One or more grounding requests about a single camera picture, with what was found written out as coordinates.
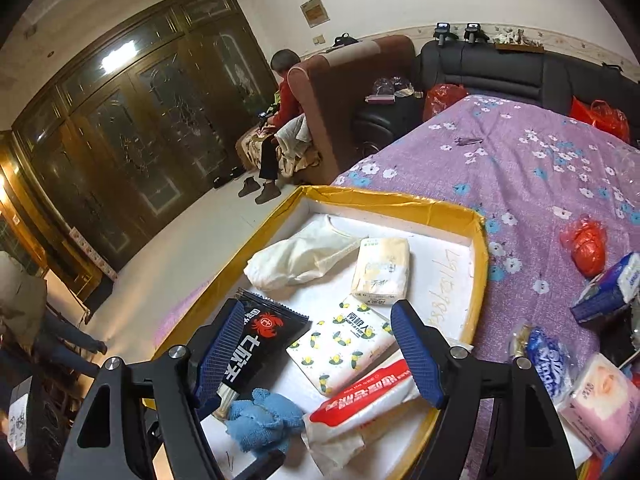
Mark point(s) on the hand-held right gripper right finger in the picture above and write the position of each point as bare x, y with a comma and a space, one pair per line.
417, 355

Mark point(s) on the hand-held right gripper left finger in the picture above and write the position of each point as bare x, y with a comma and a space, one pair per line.
220, 355

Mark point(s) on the black printed packet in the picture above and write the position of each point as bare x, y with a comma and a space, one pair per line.
265, 340

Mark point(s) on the red white packet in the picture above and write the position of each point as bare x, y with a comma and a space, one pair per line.
365, 400

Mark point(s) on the lemon print tissue pack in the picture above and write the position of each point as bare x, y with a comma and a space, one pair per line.
340, 345

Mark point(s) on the blue knit cloth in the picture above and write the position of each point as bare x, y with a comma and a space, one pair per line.
265, 420

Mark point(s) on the gold rimmed cardboard box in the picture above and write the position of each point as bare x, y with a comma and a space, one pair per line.
445, 270

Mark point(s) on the white facial tissue pack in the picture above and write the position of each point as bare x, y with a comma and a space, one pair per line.
380, 270

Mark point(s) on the white cloth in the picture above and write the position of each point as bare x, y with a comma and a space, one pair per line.
300, 260

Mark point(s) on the blue white plastic packet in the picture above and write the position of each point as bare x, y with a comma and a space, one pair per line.
547, 360

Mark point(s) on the pink tissue pack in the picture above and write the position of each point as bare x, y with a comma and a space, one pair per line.
600, 400

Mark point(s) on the small red plastic bag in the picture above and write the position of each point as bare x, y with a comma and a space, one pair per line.
585, 247

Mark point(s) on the blue white tissue pack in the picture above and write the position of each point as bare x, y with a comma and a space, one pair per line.
607, 290

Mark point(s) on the black shoes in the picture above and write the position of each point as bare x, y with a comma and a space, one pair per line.
227, 177

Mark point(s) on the patterned blanket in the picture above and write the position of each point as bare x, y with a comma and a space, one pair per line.
295, 162

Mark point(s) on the dark glass door cabinet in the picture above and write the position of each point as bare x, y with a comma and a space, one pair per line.
140, 125

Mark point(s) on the brown armchair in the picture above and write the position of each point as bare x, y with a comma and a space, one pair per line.
350, 100

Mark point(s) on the purple plastic bag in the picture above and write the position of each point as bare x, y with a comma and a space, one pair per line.
392, 89

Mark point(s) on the black leather sofa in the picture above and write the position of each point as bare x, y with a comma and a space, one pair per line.
500, 70

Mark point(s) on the black hand-held device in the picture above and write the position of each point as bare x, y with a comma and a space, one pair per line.
474, 32
444, 34

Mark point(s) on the black bag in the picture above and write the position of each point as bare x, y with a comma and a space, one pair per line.
345, 40

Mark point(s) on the pale ornament on tray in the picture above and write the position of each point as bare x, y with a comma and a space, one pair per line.
517, 40

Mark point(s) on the wall socket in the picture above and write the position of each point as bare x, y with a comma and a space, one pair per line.
318, 40

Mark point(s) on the small wall plaque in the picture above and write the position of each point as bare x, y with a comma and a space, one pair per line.
315, 11

